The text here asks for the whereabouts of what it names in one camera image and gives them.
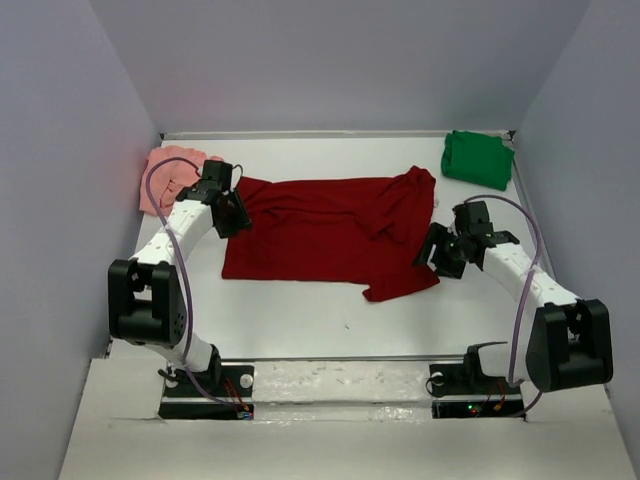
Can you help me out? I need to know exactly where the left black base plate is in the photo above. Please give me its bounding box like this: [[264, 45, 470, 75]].
[[158, 363, 255, 421]]

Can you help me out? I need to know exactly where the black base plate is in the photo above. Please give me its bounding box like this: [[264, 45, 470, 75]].
[[425, 363, 525, 420], [158, 363, 255, 421]]

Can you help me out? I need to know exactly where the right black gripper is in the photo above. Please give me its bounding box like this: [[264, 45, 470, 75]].
[[410, 222, 468, 280]]

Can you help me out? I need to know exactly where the pink t shirt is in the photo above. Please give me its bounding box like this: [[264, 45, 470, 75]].
[[139, 145, 207, 216]]

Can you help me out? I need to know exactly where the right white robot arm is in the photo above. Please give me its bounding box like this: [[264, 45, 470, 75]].
[[414, 196, 614, 393]]

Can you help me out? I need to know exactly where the folded green t shirt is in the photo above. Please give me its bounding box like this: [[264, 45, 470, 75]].
[[440, 130, 515, 191]]

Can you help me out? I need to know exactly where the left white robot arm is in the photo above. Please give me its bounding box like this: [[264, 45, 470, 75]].
[[107, 160, 251, 399]]

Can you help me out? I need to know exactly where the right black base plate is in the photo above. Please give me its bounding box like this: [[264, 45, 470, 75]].
[[425, 363, 525, 420]]

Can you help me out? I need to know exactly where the dark red t shirt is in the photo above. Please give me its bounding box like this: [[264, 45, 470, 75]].
[[221, 166, 439, 303]]

